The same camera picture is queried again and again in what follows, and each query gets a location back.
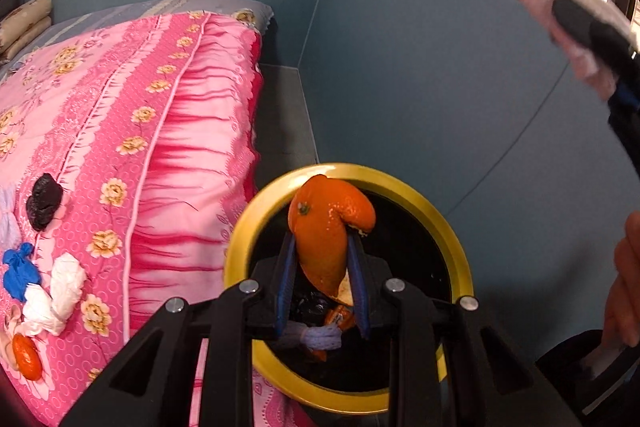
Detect black bin with yellow rim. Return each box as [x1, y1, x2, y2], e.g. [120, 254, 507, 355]
[223, 163, 473, 414]

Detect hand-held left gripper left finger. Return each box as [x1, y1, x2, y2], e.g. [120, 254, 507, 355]
[59, 233, 298, 427]

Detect blue glove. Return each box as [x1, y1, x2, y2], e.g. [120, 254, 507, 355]
[2, 243, 41, 303]

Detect small black plastic bag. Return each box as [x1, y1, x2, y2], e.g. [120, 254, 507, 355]
[26, 173, 65, 232]

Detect beige pillows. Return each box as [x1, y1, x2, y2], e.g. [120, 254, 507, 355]
[0, 0, 53, 58]

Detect small orange peel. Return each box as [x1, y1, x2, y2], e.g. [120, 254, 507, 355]
[11, 333, 42, 382]

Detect pink floral quilt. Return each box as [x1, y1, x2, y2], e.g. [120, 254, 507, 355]
[0, 11, 321, 427]

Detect bed with grey headboard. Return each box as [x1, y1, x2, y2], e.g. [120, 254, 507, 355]
[0, 0, 276, 72]

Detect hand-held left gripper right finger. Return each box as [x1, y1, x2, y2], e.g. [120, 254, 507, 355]
[347, 236, 583, 427]

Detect person's right hand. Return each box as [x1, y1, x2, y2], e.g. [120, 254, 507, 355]
[602, 211, 640, 350]

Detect large orange peel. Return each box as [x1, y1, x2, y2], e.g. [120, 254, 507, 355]
[287, 174, 377, 308]

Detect large black plastic bag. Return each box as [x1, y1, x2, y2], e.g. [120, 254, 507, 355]
[292, 289, 331, 323]

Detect white tissue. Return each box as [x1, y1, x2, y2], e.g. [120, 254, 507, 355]
[22, 252, 88, 338]

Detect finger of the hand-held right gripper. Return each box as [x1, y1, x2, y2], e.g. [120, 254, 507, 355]
[551, 0, 640, 78]
[606, 79, 640, 178]

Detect orange packet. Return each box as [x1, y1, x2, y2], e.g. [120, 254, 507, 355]
[322, 304, 356, 333]

